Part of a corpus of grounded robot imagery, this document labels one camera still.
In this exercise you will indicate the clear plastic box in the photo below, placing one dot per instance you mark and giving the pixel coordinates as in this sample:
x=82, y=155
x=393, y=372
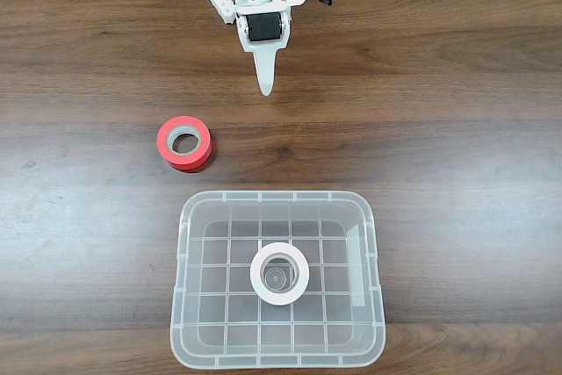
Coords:
x=281, y=212

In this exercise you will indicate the red tape roll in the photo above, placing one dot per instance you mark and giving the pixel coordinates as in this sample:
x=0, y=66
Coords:
x=164, y=147

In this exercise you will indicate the white tape roll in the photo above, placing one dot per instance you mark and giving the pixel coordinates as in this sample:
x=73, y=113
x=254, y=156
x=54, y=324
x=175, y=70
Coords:
x=257, y=278

